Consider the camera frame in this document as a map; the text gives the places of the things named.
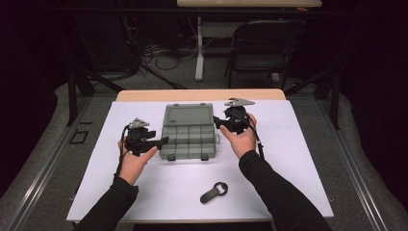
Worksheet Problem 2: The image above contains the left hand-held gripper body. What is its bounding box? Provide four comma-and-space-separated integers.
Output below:
123, 116, 152, 158

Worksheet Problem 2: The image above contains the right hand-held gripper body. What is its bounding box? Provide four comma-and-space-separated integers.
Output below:
220, 97, 256, 136

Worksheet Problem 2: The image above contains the grey translucent compartment box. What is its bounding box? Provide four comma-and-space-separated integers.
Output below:
159, 102, 222, 162

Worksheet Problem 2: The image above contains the black bottle opener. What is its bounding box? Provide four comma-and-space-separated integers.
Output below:
199, 181, 229, 205

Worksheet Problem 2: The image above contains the person's right hand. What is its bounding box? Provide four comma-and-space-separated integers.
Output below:
218, 113, 259, 161

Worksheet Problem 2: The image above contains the person's left hand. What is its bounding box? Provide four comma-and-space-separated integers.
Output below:
117, 139, 159, 187

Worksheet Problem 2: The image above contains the light wooden table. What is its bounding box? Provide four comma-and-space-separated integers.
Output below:
72, 89, 288, 225

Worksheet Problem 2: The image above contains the black folding chair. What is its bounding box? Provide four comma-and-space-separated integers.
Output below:
224, 18, 308, 91

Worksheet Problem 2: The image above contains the white board sheet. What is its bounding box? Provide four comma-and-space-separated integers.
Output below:
65, 99, 335, 223

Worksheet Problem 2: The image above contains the black metal stand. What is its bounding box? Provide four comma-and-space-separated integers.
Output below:
283, 62, 342, 131
65, 62, 125, 127

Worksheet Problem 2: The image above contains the white-legged background desk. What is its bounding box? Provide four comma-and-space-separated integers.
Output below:
176, 0, 323, 83

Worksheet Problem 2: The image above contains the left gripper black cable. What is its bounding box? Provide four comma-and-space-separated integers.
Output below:
114, 124, 131, 181

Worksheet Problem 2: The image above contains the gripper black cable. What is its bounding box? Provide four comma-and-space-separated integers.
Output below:
114, 124, 131, 181
235, 110, 266, 161

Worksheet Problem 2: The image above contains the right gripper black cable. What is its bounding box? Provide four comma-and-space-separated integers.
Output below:
235, 110, 266, 161

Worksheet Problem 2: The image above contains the tangle of floor cables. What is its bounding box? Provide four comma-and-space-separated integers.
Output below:
126, 15, 215, 90

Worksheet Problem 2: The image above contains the aluminium floor rail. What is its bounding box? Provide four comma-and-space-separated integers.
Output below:
4, 95, 94, 231
317, 99, 390, 231

